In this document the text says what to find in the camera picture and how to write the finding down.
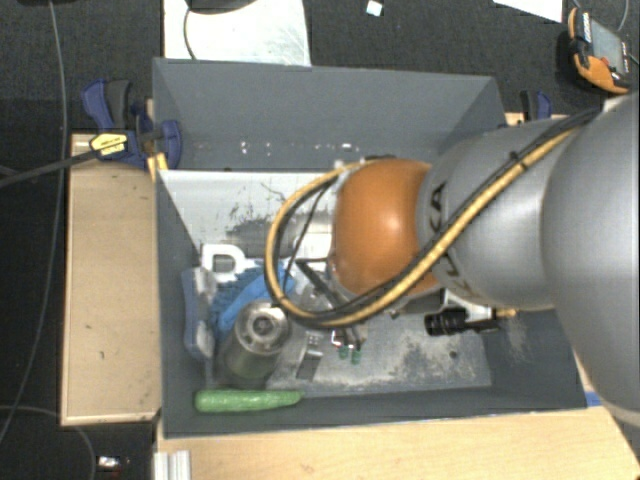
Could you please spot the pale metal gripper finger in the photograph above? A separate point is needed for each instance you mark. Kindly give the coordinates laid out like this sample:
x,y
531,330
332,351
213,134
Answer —
x,y
295,355
309,365

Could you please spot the silver metal can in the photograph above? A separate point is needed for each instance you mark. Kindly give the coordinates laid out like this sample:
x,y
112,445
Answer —
x,y
252,343

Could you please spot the green toy cucumber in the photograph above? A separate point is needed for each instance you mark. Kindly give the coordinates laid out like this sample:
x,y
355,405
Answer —
x,y
245,400

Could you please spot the blue cloth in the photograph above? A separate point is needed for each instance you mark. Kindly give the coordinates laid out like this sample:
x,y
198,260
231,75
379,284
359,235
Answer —
x,y
240,295

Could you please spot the pale wood board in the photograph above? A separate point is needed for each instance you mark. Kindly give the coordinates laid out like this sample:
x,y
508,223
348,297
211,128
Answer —
x,y
110,278

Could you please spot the grey metal bin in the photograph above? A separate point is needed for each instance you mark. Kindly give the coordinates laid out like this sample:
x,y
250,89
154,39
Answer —
x,y
310,113

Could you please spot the black cylinder on white bracket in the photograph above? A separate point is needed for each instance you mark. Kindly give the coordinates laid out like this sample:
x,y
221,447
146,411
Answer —
x,y
450,322

